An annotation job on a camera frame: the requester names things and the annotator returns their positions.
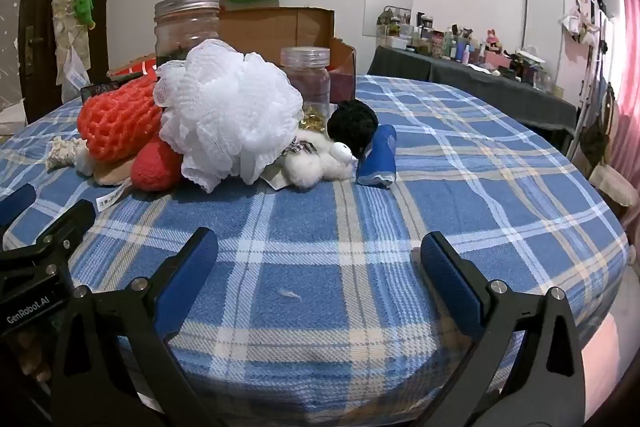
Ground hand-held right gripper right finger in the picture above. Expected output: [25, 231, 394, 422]
[419, 231, 588, 427]

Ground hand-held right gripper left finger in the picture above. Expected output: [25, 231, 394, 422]
[50, 227, 221, 427]

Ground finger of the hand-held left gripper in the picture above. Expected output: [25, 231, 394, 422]
[0, 184, 37, 228]
[0, 200, 97, 293]

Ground red knit ball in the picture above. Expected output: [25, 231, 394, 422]
[95, 138, 185, 208]

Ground red foam mesh net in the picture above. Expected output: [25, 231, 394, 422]
[77, 74, 166, 162]

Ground blue foam roll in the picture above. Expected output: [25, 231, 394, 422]
[356, 124, 398, 188]

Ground white plush bear plaid bow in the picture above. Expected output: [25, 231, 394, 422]
[277, 129, 358, 188]

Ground white mesh bath pouf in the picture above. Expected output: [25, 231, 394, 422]
[152, 39, 305, 194]

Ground black yarn pompom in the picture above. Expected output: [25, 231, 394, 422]
[326, 99, 379, 155]

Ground cardboard box red lining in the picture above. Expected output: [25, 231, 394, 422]
[107, 7, 357, 102]

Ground person's left hand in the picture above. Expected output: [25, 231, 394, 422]
[15, 332, 53, 380]

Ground blue plaid blanket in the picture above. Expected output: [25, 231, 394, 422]
[0, 74, 628, 413]

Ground clear plastic bag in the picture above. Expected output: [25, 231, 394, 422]
[60, 49, 91, 102]

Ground brown paper bag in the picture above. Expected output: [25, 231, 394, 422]
[47, 0, 91, 88]

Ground table with dark cloth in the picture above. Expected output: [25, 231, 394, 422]
[367, 44, 578, 132]

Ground cream cloth bag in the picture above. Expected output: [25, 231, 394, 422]
[590, 164, 640, 208]

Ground green plush toy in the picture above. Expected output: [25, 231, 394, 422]
[72, 0, 96, 28]

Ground small clear plastic jar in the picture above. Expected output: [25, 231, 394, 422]
[280, 47, 332, 132]

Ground large glass jar metal lid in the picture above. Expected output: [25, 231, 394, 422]
[153, 0, 222, 68]

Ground row of cosmetic bottles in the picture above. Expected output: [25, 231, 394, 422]
[375, 7, 566, 98]

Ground white cabinet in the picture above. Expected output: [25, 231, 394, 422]
[520, 0, 616, 108]

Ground pink curtain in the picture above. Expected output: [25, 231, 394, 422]
[607, 0, 640, 228]

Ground brass door handle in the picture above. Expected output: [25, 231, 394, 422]
[22, 27, 38, 68]

